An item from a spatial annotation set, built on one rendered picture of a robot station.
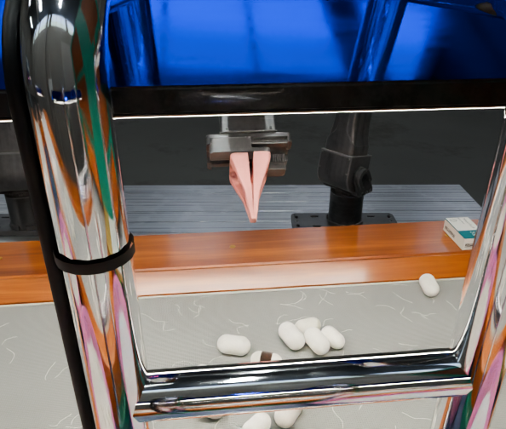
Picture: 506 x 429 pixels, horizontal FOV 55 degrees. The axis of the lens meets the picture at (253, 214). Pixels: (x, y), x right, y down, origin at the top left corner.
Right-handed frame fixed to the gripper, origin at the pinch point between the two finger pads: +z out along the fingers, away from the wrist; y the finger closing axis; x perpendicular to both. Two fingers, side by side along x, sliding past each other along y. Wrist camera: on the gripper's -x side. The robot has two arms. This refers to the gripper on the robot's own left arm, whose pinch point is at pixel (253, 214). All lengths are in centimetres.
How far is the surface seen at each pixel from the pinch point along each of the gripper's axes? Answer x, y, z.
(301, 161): 220, 54, -127
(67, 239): -38.2, -9.4, 16.4
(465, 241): 8.3, 29.6, 1.9
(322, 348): -0.1, 6.2, 15.8
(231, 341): 0.4, -3.4, 14.4
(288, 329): 1.0, 2.9, 13.4
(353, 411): -3.7, 7.7, 22.2
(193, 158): 228, -14, -135
